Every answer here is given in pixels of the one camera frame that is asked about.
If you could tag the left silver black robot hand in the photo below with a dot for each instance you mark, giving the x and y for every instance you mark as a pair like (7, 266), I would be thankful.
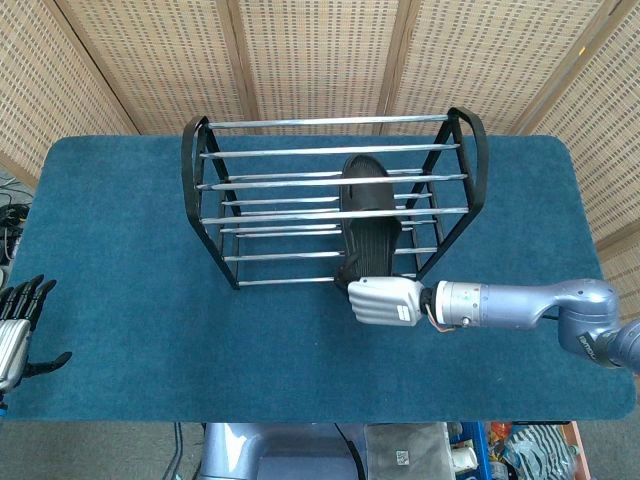
(12, 335)

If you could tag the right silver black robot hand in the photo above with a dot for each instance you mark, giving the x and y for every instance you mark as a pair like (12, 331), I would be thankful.
(382, 302)

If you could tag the black rubber slide sandal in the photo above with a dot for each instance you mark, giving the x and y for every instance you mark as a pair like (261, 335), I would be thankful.
(367, 192)

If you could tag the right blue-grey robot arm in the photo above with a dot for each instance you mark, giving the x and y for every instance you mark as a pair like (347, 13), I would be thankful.
(515, 305)

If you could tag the black chrome-bar shoe rack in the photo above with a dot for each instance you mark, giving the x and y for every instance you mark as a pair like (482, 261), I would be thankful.
(325, 216)

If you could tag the striped grey cloth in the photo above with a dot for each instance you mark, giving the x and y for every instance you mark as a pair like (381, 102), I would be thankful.
(537, 450)

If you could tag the blue carpet table cover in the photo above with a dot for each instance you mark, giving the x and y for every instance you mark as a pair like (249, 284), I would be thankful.
(150, 340)

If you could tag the grey fabric bag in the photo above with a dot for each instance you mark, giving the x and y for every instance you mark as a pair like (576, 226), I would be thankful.
(405, 450)

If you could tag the blue plastic crate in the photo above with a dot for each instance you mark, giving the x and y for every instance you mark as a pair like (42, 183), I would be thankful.
(475, 435)

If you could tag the white cup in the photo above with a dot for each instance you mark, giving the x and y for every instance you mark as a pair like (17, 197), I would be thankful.
(463, 457)

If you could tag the blue-grey robot torso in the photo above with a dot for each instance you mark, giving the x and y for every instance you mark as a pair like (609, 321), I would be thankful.
(250, 450)

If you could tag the woven wooden folding screen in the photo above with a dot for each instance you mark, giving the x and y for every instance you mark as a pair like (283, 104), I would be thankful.
(320, 55)

